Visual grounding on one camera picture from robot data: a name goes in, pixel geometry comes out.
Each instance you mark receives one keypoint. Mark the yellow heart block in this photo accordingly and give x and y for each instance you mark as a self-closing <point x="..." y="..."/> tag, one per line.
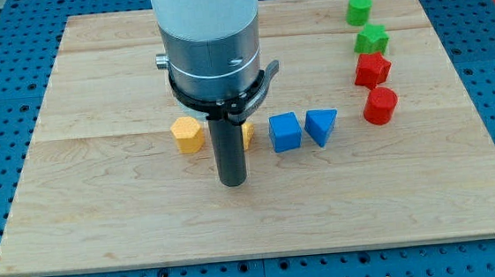
<point x="248" y="130"/>

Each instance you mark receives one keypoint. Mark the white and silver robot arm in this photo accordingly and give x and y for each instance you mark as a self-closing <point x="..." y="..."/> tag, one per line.
<point x="212" y="46"/>

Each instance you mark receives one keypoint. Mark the light wooden board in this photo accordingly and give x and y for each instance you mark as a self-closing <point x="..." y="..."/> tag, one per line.
<point x="104" y="189"/>

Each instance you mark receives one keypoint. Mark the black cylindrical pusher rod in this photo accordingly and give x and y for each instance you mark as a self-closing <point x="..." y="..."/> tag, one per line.
<point x="228" y="146"/>

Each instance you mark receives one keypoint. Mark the blue cube block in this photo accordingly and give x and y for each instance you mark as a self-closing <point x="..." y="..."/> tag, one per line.
<point x="284" y="132"/>

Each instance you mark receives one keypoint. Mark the yellow hexagon block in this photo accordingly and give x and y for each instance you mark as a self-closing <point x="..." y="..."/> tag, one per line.
<point x="188" y="134"/>

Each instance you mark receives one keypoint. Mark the blue triangle block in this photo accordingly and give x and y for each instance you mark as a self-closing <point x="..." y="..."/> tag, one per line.
<point x="319" y="124"/>

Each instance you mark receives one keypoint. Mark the red cylinder block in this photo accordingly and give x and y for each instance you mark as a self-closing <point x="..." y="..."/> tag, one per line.
<point x="380" y="105"/>

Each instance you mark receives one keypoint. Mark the red star block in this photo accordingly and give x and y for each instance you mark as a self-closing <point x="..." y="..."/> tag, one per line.
<point x="371" y="70"/>

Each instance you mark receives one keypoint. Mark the green star block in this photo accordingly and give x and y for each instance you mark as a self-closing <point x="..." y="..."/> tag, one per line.
<point x="371" y="39"/>

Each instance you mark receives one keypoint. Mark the green cylinder block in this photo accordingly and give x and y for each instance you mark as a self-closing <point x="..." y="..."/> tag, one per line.
<point x="358" y="12"/>

